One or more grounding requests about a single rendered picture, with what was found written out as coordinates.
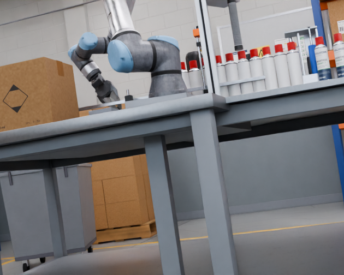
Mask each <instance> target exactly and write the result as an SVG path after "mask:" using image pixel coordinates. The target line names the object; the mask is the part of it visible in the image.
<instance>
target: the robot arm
mask: <svg viewBox="0 0 344 275"><path fill-rule="evenodd" d="M103 4H104V8H105V11H106V15H107V18H108V21H109V25H110V28H109V32H108V36H107V37H97V36H96V35H95V34H94V33H91V32H86V33H84V34H83V35H82V36H81V38H80V39H79V42H78V44H76V45H74V46H72V47H71V48H70V50H69V51H68V56H69V57H70V59H71V60H72V61H73V62H74V64H75V65H76V66H77V67H78V69H79V70H80V71H81V72H82V73H83V74H82V76H84V77H85V78H86V79H87V80H88V81H89V82H91V85H92V87H93V88H94V89H95V92H96V93H97V97H98V99H99V100H100V102H101V103H103V104H104V103H110V102H112V101H111V99H110V98H109V97H111V98H113V100H114V101H120V98H119V96H118V91H117V89H116V87H115V86H114V85H113V84H112V82H111V81H108V80H106V81H105V79H104V78H103V77H102V76H101V73H102V72H101V71H100V70H99V67H98V66H97V65H96V64H95V62H94V61H93V60H92V58H91V56H92V54H108V60H109V63H110V65H111V67H112V68H113V70H114V71H116V72H119V73H143V72H151V86H150V90H149V98H153V97H160V96H164V95H172V94H179V93H189V92H188V89H187V87H186V85H185V82H184V80H183V78H182V71H181V61H180V49H179V44H178V41H177V40H176V39H175V38H173V37H170V36H166V35H159V36H151V37H149V38H148V39H147V40H142V38H141V35H140V33H139V32H138V31H135V29H134V26H133V22H132V19H131V14H132V11H133V8H134V4H135V0H103Z"/></svg>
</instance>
